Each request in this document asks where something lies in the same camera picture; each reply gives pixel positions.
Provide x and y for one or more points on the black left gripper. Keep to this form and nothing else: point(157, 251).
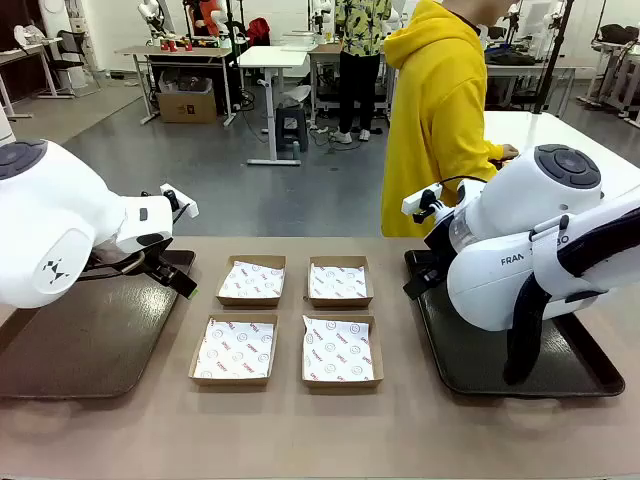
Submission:
point(160, 267)

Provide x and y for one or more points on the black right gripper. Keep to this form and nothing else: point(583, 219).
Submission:
point(435, 260)

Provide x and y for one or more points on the brown cardboard tray box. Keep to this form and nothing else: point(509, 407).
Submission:
point(345, 384)
point(340, 303)
point(230, 382)
point(250, 302)

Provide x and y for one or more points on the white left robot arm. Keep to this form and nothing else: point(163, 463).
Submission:
point(50, 210)

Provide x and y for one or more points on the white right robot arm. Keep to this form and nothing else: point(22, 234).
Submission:
point(480, 290)

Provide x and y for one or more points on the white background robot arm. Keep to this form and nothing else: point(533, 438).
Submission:
point(152, 17)

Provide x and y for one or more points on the person's right hand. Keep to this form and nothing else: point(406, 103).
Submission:
point(508, 151)

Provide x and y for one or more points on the person in yellow hoodie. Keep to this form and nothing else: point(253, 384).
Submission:
point(435, 125)

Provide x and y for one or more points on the brown cardboard shipping box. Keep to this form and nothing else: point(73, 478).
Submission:
point(187, 107)

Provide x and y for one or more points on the grey step stool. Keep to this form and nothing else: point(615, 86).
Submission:
point(291, 130)

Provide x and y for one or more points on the large white table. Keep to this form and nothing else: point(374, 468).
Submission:
point(575, 135)

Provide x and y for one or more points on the person in floral shirt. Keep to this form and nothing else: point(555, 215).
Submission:
point(360, 75)

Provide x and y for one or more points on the wooden top desk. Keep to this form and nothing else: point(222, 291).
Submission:
point(175, 50)

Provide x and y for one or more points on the white standing desk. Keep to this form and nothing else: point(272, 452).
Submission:
point(272, 56)

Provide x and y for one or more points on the dark clothes pile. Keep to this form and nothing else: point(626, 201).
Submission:
point(510, 57)

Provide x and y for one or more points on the black office chair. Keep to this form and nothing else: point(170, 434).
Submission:
point(75, 55)

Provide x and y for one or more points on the black stand pole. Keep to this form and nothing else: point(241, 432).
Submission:
point(550, 65)

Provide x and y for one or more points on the grey desk with clothes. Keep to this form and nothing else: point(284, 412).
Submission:
point(565, 70)

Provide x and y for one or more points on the red jacket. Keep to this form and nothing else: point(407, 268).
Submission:
point(259, 31)

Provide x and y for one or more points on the person in orange top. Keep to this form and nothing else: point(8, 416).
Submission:
point(206, 17)

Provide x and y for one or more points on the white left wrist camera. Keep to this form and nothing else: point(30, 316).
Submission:
point(186, 205)

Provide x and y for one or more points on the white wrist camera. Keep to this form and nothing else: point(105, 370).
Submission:
point(186, 205)
point(415, 201)

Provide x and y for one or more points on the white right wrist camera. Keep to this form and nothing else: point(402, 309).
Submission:
point(415, 201)

